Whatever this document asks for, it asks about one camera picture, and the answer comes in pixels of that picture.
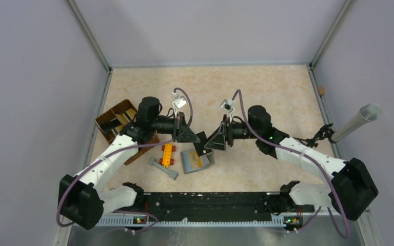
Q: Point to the gold card in basket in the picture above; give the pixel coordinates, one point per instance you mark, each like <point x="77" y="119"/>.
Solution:
<point x="126" y="116"/>

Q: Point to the brown woven divided basket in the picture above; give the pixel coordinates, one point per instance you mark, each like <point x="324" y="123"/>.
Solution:
<point x="135" y="138"/>

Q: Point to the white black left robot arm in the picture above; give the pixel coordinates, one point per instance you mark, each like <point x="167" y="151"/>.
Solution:
<point x="82" y="198"/>

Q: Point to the grey card holder wallet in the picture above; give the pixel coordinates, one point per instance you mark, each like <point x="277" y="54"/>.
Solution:
<point x="207" y="160"/>

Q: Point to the black shiny credit card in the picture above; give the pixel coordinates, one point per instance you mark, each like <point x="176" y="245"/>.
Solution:
<point x="110" y="127"/>

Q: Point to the black clamp bracket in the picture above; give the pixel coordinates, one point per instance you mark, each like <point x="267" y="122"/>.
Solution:
<point x="325" y="132"/>

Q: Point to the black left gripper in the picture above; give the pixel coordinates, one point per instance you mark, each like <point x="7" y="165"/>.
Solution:
<point x="179" y="123"/>

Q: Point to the grey plastic toy bolt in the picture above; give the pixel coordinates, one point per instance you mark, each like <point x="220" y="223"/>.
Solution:
<point x="171" y="173"/>

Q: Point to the black VIP credit card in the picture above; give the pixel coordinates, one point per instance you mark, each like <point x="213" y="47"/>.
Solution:
<point x="199" y="147"/>

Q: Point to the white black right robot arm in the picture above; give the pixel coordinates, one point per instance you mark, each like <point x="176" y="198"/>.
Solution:
<point x="347" y="184"/>

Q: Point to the small wooden block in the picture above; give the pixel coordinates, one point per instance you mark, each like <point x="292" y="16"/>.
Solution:
<point x="320" y="90"/>

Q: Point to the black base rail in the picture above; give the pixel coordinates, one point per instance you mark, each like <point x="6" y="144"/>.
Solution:
<point x="216" y="206"/>

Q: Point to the gold credit card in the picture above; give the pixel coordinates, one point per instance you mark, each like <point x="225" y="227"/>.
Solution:
<point x="194" y="161"/>

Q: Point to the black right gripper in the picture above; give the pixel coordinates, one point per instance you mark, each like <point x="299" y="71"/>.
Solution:
<point x="218" y="141"/>

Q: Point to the silver metal tube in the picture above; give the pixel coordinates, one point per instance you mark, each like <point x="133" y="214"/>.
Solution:
<point x="366" y="114"/>

